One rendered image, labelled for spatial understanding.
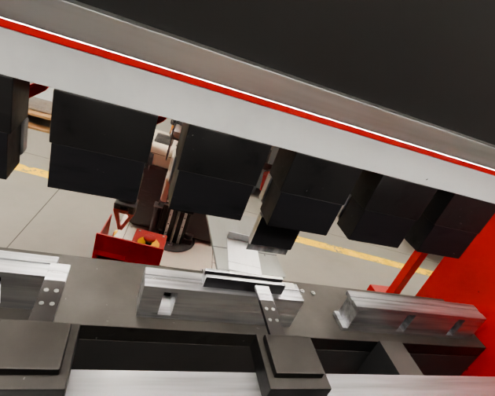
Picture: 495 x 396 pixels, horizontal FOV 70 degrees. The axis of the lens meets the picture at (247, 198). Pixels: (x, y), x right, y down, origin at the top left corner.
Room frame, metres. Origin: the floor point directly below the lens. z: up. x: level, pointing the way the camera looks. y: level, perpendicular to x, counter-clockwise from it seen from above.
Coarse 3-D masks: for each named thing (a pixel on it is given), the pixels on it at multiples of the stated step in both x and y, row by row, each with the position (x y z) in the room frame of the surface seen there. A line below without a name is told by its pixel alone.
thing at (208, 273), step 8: (208, 272) 0.64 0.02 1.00; (216, 272) 0.65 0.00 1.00; (224, 272) 0.66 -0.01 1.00; (208, 280) 0.62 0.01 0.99; (216, 280) 0.63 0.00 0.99; (224, 280) 0.64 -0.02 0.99; (232, 280) 0.64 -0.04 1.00; (240, 280) 0.65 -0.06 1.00; (248, 280) 0.66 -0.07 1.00; (256, 280) 0.67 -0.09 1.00; (264, 280) 0.70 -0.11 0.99; (272, 280) 0.71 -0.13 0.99; (280, 280) 0.71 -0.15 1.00; (224, 288) 0.64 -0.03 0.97; (232, 288) 0.65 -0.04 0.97; (240, 288) 0.66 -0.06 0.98; (248, 288) 0.66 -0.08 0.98; (272, 288) 0.68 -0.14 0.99; (280, 288) 0.69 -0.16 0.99
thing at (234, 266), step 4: (232, 264) 0.70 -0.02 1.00; (236, 264) 0.70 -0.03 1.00; (240, 264) 0.71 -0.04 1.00; (232, 268) 0.68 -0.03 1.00; (236, 268) 0.69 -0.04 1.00; (240, 268) 0.69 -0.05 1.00; (244, 268) 0.70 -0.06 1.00; (248, 268) 0.70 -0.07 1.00; (252, 268) 0.71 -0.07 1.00; (256, 268) 0.72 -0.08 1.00; (260, 268) 0.72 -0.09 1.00; (244, 272) 0.68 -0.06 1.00; (248, 272) 0.69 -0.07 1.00; (252, 272) 0.70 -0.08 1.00; (256, 272) 0.70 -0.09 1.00; (260, 272) 0.71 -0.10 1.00; (260, 276) 0.70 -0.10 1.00
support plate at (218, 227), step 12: (216, 228) 0.82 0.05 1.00; (228, 228) 0.85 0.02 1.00; (240, 228) 0.87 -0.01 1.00; (252, 228) 0.90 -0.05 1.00; (216, 240) 0.77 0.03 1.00; (216, 252) 0.72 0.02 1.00; (264, 252) 0.80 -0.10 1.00; (216, 264) 0.68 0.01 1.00; (228, 264) 0.69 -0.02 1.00; (264, 264) 0.75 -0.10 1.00; (276, 264) 0.77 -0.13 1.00; (276, 276) 0.72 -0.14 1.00
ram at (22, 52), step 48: (0, 48) 0.45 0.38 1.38; (48, 48) 0.47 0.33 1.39; (96, 48) 0.49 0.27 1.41; (96, 96) 0.49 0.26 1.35; (144, 96) 0.52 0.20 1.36; (192, 96) 0.55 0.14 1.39; (240, 96) 0.57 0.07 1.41; (288, 144) 0.62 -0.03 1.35; (336, 144) 0.65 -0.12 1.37; (384, 144) 0.69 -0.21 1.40; (480, 192) 0.80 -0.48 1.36
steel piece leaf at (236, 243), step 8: (232, 232) 0.80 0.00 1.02; (232, 240) 0.79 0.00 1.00; (240, 240) 0.81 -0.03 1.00; (232, 248) 0.76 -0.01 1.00; (240, 248) 0.77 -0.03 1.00; (232, 256) 0.73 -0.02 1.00; (240, 256) 0.74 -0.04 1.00; (248, 256) 0.75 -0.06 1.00; (256, 256) 0.76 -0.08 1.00; (248, 264) 0.72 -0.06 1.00; (256, 264) 0.73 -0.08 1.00
